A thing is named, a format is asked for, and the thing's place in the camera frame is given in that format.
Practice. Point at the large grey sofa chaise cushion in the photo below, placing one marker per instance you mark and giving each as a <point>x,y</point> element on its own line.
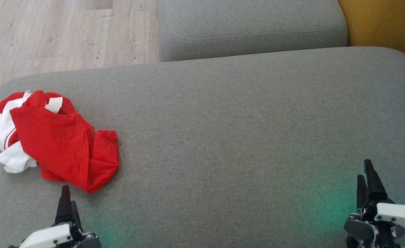
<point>240,137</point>

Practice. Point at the long grey sofa seat cushion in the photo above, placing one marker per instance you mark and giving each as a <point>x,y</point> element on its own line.
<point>250,24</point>

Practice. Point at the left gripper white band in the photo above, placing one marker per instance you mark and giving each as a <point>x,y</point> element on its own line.
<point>47,237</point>

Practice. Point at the red white basketball jersey shirt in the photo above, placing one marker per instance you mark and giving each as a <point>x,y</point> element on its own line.
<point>8,134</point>

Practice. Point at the red shorts with white stripe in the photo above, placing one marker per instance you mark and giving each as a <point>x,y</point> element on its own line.
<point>64,148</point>

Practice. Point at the wide yellow sofa back cushion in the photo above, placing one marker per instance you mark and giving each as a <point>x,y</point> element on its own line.
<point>388,24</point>

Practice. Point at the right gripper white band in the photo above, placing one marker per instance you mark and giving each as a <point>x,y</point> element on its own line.
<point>398,215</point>

